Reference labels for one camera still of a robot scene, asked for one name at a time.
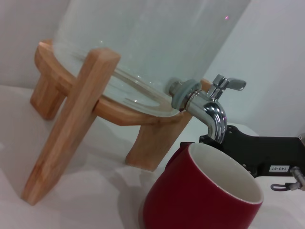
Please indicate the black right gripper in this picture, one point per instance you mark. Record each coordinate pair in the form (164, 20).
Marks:
(267, 152)

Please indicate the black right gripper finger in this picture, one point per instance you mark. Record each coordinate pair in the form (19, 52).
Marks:
(184, 146)

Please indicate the red cup with white inside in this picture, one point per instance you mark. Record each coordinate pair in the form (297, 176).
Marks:
(190, 202)

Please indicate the wooden dispenser stand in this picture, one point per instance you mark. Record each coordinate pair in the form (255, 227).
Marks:
(69, 124)

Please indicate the clear glass water dispenser jar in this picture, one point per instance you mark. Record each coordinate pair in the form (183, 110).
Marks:
(155, 47)

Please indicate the chrome faucet tap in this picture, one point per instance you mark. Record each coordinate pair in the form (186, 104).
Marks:
(214, 112)

